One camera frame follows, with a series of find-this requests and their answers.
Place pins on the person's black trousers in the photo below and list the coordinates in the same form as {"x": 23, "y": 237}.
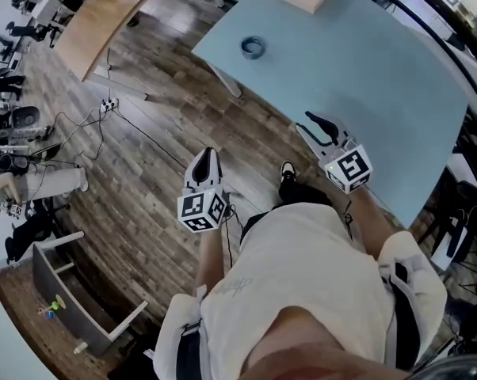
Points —
{"x": 302, "y": 196}

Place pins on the black office chair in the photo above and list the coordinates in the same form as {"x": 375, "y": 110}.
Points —
{"x": 32, "y": 224}

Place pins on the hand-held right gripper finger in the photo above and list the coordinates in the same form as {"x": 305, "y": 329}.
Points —
{"x": 327, "y": 127}
{"x": 309, "y": 135}

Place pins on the person's right forearm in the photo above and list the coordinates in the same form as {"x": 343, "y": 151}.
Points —
{"x": 371, "y": 220}

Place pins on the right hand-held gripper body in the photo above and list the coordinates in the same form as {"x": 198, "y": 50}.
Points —
{"x": 349, "y": 168}

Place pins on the white table leg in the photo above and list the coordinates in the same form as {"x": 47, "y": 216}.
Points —
{"x": 226, "y": 79}

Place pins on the white power strip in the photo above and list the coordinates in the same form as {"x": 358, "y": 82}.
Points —
{"x": 108, "y": 104}

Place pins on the small colourful toy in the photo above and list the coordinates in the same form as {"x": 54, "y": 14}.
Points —
{"x": 53, "y": 307}

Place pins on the person's white black shoe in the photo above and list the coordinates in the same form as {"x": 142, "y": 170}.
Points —
{"x": 288, "y": 170}

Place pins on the person's cream shirt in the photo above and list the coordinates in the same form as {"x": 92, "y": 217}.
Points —
{"x": 302, "y": 271}

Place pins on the wooden table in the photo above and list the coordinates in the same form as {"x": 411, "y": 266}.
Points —
{"x": 104, "y": 18}

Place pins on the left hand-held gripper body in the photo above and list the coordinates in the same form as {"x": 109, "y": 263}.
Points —
{"x": 201, "y": 208}

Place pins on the black metal chair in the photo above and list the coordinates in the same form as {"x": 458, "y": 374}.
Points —
{"x": 464, "y": 220}

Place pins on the dark grey overturned shelf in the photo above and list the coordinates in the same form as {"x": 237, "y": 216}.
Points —
{"x": 60, "y": 291}

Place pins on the person's left forearm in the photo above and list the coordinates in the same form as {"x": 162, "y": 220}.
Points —
{"x": 212, "y": 251}

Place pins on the grey round stool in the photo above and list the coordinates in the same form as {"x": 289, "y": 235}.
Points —
{"x": 24, "y": 116}

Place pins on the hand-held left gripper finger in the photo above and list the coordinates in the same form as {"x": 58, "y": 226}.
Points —
{"x": 191, "y": 168}
{"x": 218, "y": 170}

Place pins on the dark roll of tape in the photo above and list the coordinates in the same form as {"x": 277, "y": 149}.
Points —
{"x": 247, "y": 52}

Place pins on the small pale bottle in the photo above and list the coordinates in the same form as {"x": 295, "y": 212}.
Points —
{"x": 81, "y": 347}

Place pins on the person's chin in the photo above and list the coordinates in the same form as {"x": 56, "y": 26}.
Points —
{"x": 310, "y": 346}

